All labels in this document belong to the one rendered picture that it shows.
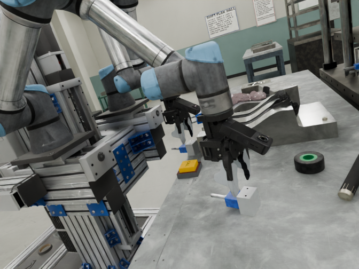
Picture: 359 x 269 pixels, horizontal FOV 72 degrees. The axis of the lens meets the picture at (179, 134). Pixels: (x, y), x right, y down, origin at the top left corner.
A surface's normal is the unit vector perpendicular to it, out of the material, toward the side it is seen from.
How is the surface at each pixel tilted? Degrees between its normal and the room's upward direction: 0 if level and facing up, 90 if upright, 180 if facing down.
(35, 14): 132
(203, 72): 90
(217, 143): 90
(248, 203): 90
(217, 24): 90
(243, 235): 0
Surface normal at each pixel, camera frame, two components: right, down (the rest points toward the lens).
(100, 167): 0.90, -0.15
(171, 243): -0.28, -0.91
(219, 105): 0.07, 0.29
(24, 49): 0.65, 0.68
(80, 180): -0.33, 0.39
